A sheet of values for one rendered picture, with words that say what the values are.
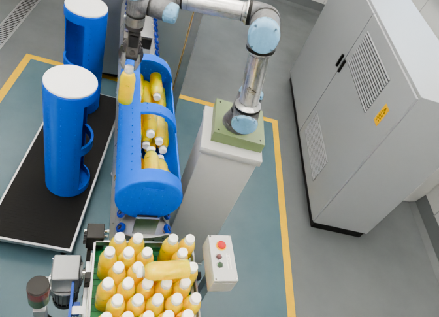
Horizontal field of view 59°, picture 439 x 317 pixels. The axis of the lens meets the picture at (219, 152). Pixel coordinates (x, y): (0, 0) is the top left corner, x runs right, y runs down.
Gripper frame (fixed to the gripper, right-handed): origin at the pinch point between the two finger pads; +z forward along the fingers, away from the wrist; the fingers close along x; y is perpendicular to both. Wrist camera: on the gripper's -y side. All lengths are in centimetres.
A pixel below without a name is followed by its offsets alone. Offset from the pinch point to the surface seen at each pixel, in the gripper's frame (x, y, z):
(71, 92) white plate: 26, 24, 39
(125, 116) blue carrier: -0.7, -3.3, 25.8
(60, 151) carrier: 32, 20, 82
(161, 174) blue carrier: -15.4, -41.0, 19.4
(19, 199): 57, 15, 127
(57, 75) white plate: 34, 37, 39
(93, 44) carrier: 19, 102, 62
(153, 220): -15, -52, 38
